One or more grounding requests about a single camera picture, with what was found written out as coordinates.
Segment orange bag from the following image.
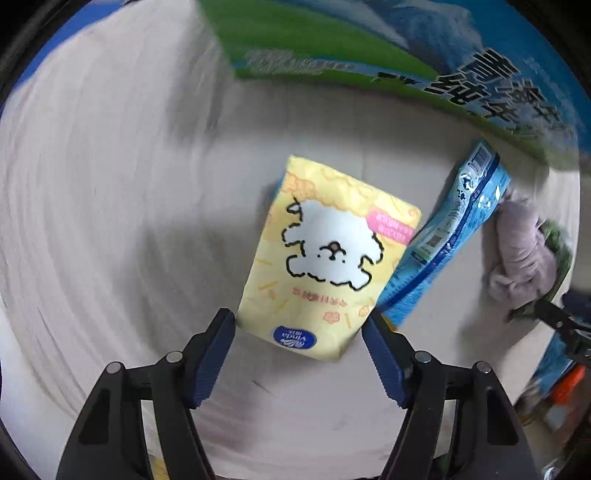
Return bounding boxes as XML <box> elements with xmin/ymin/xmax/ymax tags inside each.
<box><xmin>550</xmin><ymin>364</ymin><xmax>589</xmax><ymax>414</ymax></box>

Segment green snack packet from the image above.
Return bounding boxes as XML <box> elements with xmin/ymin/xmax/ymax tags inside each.
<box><xmin>507</xmin><ymin>219</ymin><xmax>573</xmax><ymax>322</ymax></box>

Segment yellow tissue pack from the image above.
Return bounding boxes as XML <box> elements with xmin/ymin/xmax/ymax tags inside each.
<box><xmin>236</xmin><ymin>156</ymin><xmax>422</xmax><ymax>361</ymax></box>

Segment blue hanging bag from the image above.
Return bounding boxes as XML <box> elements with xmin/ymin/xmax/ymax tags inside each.
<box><xmin>527</xmin><ymin>333</ymin><xmax>574</xmax><ymax>403</ymax></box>

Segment blue snack packet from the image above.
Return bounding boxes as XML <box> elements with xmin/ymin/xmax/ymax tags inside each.
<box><xmin>376</xmin><ymin>140</ymin><xmax>511</xmax><ymax>327</ymax></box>

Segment lilac cloth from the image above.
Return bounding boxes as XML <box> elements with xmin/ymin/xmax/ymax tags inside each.
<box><xmin>488</xmin><ymin>198</ymin><xmax>557</xmax><ymax>310</ymax></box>

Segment open cardboard box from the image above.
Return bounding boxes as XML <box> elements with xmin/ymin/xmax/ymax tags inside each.
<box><xmin>200</xmin><ymin>1</ymin><xmax>590</xmax><ymax>171</ymax></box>

